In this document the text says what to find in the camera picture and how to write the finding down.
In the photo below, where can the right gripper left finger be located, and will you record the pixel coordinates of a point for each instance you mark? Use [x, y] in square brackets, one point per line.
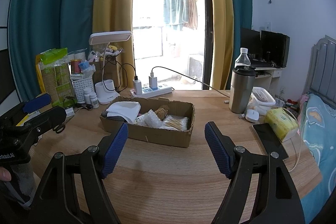
[110, 148]

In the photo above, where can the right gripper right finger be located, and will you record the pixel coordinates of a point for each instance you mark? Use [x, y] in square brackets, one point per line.
[222, 148]

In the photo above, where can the white foam sheet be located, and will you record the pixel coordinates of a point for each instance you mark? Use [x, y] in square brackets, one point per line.
[127, 109]

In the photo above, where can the clear bubble wrap piece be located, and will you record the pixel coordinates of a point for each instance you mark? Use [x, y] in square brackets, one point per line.
[148, 119]

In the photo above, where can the grey dotted sock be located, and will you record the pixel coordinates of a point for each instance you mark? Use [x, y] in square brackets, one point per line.
[113, 117]

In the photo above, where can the left hand grey glove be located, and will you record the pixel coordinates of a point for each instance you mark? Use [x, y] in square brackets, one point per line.
[22, 186]

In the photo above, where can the brown cardboard box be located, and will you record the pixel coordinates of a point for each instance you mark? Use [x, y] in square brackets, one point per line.
[157, 135]

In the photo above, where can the white computer mouse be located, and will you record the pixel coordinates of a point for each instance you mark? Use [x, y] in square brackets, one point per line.
[252, 115]

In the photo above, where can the black scissors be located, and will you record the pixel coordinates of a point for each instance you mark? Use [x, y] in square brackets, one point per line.
[60, 128]

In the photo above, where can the black smartphone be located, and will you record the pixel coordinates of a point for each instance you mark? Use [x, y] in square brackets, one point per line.
[269, 140]

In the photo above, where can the white pill bottle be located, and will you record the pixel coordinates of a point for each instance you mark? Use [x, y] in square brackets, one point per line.
[87, 91]
[94, 100]

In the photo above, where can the black usb device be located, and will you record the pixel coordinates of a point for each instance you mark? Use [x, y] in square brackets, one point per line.
[83, 106]

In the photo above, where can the white desk lamp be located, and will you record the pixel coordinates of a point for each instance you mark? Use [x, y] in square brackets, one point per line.
[105, 90]

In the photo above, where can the clear plastic bag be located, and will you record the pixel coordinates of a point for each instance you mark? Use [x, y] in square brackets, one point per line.
[173, 122]

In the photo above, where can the brown woven item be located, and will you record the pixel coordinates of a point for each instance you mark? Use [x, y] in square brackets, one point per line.
[162, 112]

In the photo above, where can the yellow tissue pack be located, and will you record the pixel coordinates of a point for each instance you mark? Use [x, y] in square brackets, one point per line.
[283, 123]

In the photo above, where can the white power strip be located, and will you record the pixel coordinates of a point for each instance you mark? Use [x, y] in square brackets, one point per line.
[148, 92]

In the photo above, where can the white lattice basket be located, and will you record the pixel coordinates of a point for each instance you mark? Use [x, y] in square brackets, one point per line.
[78, 87]

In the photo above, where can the steel travel tumbler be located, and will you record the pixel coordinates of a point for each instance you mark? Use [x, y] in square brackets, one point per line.
[242, 82]

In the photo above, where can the brown paper bag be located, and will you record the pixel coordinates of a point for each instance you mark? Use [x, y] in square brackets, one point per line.
[110, 71]

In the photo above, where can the green snack bag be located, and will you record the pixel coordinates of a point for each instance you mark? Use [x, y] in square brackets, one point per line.
[53, 74]

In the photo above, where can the white side desk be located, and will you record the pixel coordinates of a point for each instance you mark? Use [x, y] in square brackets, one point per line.
[269, 78]

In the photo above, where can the red tin can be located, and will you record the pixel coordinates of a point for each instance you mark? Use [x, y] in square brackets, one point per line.
[75, 69]

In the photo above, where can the clear water bottle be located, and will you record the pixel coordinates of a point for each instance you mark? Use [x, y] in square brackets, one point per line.
[242, 60]

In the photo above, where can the plush toy bundle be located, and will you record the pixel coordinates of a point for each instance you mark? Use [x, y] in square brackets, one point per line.
[98, 52]

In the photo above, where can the black monitor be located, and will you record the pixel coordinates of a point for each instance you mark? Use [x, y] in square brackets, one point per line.
[265, 48]

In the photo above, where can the grey padded headboard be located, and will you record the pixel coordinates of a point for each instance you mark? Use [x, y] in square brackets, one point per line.
[321, 76]

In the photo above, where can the yellow curtain left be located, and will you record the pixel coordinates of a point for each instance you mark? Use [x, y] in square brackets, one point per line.
[115, 11]

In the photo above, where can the yellow curtain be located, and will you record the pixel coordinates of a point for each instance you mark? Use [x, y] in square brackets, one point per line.
[115, 11]
[223, 34]

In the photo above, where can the yellow curtain right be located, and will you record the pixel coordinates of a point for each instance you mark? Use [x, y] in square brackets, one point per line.
[223, 34]

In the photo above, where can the teal curtain left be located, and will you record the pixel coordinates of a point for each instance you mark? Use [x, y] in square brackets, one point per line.
[35, 26]

